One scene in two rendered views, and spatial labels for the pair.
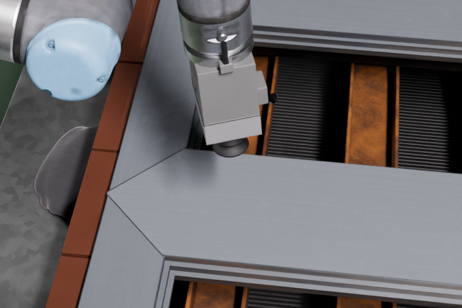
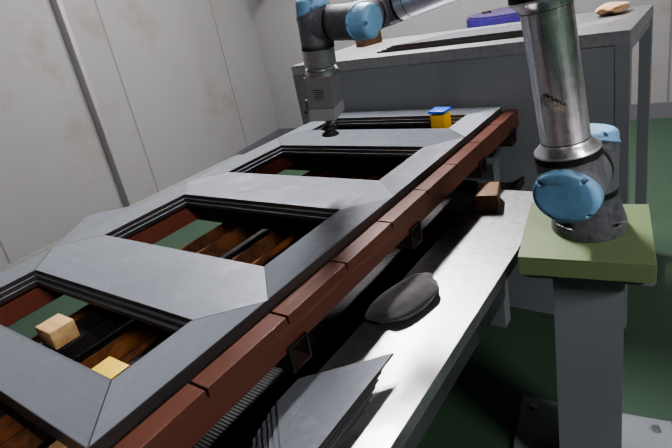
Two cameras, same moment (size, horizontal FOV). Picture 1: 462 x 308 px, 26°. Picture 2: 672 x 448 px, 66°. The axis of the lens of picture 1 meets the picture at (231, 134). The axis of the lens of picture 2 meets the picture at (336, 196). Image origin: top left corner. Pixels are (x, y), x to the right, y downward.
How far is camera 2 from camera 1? 203 cm
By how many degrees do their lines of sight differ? 106
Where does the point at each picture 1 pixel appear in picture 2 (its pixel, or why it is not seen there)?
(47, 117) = (415, 343)
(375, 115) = not seen: hidden behind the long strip
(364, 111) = not seen: hidden behind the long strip
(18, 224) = (455, 281)
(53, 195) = (427, 278)
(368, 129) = not seen: hidden behind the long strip
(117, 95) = (359, 244)
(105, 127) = (377, 230)
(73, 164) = (407, 290)
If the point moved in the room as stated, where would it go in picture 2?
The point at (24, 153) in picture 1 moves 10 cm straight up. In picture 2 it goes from (442, 320) to (436, 276)
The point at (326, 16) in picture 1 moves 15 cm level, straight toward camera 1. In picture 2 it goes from (192, 262) to (242, 230)
